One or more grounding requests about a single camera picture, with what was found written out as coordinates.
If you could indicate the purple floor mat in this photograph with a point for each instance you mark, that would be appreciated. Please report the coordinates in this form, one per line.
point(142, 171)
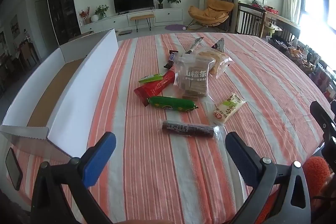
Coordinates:
point(173, 27)

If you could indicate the silver triangular packet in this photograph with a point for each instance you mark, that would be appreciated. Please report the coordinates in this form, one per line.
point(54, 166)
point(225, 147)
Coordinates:
point(219, 45)

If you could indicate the orange fuzzy cushion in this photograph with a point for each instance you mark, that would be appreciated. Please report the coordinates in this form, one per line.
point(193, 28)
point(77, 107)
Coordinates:
point(316, 174)

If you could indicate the red flowers in vase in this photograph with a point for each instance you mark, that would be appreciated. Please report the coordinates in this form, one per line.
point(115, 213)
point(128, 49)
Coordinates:
point(85, 15)

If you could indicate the long dark snack packet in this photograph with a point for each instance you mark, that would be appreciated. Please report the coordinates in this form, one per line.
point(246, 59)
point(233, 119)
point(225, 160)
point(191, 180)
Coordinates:
point(194, 45)

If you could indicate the green plant in glass vase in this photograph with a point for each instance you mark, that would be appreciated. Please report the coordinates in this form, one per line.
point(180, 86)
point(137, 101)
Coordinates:
point(101, 11)

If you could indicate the wooden dining chairs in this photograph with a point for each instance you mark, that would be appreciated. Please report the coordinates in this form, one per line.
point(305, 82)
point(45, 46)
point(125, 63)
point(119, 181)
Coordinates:
point(27, 52)

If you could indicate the white round vase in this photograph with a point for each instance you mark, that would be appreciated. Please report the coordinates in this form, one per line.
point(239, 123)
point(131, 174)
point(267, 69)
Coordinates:
point(94, 18)

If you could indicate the clear bag of brown strips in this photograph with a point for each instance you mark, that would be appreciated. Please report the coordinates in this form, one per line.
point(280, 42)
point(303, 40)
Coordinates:
point(193, 74)

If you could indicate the red snack packet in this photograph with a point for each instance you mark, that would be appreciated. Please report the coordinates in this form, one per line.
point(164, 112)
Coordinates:
point(155, 87)

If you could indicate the window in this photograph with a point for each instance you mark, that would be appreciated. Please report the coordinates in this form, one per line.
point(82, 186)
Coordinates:
point(319, 3)

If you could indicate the black television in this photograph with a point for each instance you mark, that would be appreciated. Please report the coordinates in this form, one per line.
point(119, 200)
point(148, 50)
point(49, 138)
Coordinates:
point(133, 0)

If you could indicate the white television cabinet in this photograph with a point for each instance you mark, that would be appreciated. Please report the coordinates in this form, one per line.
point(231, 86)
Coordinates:
point(168, 15)

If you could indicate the dark sausage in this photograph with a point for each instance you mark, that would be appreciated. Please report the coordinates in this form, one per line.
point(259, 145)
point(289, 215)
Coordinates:
point(187, 129)

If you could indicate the dark glass display cabinet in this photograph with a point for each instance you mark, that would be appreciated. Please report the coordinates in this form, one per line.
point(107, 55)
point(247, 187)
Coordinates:
point(63, 3)

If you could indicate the small plant in dark pot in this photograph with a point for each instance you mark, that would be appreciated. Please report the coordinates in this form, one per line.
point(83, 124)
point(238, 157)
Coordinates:
point(160, 2)

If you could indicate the orange lounge chair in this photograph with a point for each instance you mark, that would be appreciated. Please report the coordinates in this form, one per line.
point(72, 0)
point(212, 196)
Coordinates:
point(207, 12)

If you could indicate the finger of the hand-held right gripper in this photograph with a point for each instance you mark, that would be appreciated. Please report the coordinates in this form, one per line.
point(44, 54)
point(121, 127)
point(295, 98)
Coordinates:
point(321, 115)

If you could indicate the orange striped tablecloth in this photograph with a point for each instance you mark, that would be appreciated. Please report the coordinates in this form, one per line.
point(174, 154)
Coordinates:
point(162, 176)

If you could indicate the wooden bench with metal legs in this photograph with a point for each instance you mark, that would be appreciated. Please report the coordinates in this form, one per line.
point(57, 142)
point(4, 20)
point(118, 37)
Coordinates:
point(142, 16)

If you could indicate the dark wooden chair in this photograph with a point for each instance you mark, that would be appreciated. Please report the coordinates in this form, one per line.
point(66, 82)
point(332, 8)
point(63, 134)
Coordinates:
point(249, 20)

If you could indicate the pile of packaged goods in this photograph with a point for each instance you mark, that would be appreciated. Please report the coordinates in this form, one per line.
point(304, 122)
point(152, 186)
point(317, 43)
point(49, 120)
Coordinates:
point(309, 58)

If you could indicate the cream packet with green label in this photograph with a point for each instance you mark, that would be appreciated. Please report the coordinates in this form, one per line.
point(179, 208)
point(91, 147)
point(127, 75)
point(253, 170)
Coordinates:
point(229, 109)

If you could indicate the brown chocolate bar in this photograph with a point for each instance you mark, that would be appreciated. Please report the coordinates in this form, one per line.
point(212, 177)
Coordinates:
point(171, 59)

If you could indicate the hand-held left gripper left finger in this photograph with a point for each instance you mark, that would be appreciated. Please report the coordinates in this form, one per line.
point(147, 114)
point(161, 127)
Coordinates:
point(101, 155)

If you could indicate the white cardboard box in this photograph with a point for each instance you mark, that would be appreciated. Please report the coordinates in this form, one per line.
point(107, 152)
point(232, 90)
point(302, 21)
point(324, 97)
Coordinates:
point(78, 92)

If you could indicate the black smartphone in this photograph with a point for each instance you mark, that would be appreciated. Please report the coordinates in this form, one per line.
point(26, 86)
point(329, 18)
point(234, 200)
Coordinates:
point(13, 169)

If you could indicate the green and white snack packet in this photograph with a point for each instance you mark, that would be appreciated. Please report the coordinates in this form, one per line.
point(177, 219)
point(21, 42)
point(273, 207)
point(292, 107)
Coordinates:
point(151, 77)

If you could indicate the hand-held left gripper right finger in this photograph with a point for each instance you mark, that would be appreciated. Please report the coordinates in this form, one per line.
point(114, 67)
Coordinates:
point(240, 158)

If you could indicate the clear bag of bread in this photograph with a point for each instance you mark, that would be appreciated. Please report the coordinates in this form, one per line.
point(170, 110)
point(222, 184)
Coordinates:
point(219, 61)

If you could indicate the dark flat floor scale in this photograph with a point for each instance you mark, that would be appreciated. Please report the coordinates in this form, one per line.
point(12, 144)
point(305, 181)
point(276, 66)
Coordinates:
point(125, 32)

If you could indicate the green sausage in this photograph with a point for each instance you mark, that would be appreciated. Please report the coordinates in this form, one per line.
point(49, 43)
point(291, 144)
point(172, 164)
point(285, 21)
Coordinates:
point(170, 103)

